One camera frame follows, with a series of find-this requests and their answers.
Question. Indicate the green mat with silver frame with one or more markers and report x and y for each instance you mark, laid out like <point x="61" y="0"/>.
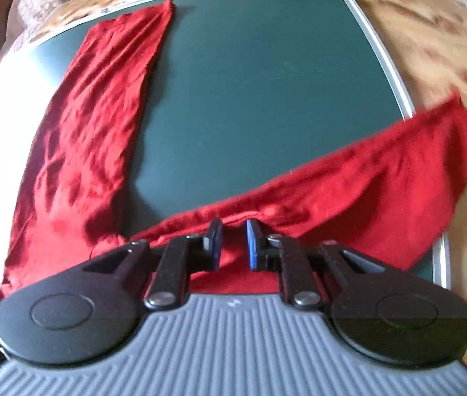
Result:
<point x="237" y="90"/>

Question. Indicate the red long-sleeved shirt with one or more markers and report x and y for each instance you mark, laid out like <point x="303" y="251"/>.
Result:
<point x="93" y="111"/>

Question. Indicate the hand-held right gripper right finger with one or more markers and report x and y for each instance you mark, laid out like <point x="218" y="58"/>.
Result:
<point x="253" y="243"/>

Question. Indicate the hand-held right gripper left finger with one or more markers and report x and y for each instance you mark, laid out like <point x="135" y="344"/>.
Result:
<point x="215" y="243"/>

